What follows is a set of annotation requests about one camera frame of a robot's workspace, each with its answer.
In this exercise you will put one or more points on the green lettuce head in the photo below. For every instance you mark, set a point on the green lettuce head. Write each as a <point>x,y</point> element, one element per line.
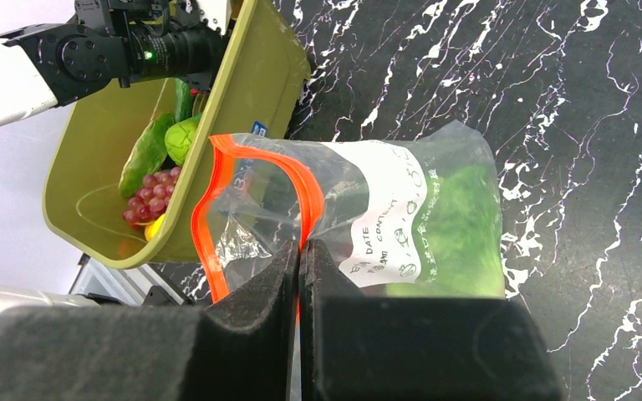
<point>457,234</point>

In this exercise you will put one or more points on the clear zip top bag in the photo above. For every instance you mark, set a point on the clear zip top bag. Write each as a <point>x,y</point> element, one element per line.
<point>360,198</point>

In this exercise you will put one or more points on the red grape bunch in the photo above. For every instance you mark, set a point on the red grape bunch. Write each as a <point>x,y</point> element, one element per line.
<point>151,199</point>

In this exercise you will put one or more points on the dark green cucumber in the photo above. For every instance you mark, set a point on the dark green cucumber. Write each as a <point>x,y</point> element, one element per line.
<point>147,155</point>

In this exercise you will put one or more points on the light green round fruit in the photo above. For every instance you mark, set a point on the light green round fruit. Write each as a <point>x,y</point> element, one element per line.
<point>179,139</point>

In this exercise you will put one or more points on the yellow banana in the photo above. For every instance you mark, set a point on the yellow banana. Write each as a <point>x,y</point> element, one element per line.
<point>152,228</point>

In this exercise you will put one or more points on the green chili pepper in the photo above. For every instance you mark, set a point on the green chili pepper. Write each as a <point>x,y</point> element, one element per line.
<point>184,101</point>

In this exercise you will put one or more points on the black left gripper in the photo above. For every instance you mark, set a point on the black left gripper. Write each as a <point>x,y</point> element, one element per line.
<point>180,39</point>

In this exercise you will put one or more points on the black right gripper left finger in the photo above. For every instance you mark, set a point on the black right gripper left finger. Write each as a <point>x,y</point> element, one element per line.
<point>237,349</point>

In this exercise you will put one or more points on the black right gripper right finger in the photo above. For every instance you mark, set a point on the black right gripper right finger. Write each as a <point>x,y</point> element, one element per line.
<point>358,347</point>

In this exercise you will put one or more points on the olive green plastic basket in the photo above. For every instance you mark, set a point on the olive green plastic basket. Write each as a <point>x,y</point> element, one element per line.
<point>262,75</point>

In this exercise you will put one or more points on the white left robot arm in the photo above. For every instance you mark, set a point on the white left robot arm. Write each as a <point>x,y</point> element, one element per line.
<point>51,65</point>

